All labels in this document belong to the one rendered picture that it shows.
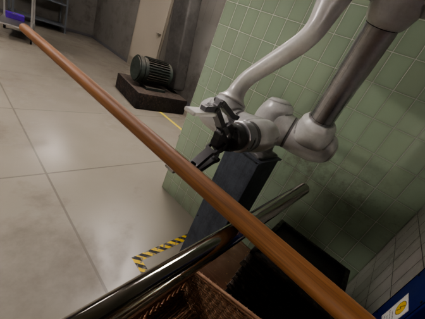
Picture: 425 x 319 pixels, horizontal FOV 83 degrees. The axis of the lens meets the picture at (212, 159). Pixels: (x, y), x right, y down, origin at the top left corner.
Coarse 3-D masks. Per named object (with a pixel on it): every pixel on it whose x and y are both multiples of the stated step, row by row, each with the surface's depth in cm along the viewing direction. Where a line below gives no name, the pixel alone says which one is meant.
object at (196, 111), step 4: (184, 108) 47; (188, 108) 47; (192, 108) 47; (196, 108) 48; (188, 112) 46; (192, 112) 46; (196, 112) 46; (200, 112) 47; (204, 112) 48; (208, 112) 49; (212, 112) 51; (212, 116) 51
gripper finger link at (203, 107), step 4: (216, 100) 51; (220, 100) 51; (204, 104) 49; (208, 104) 50; (212, 104) 51; (216, 104) 51; (200, 108) 49; (204, 108) 49; (208, 108) 49; (212, 108) 50
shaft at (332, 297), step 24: (24, 24) 82; (48, 48) 69; (72, 72) 60; (96, 96) 54; (120, 120) 49; (168, 144) 43; (192, 168) 39; (216, 192) 35; (240, 216) 33; (264, 240) 31; (288, 264) 29; (312, 288) 27; (336, 288) 27; (336, 312) 26; (360, 312) 25
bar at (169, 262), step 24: (288, 192) 52; (264, 216) 41; (216, 240) 31; (240, 240) 35; (168, 264) 26; (192, 264) 27; (120, 288) 22; (144, 288) 22; (168, 288) 24; (96, 312) 19; (120, 312) 20
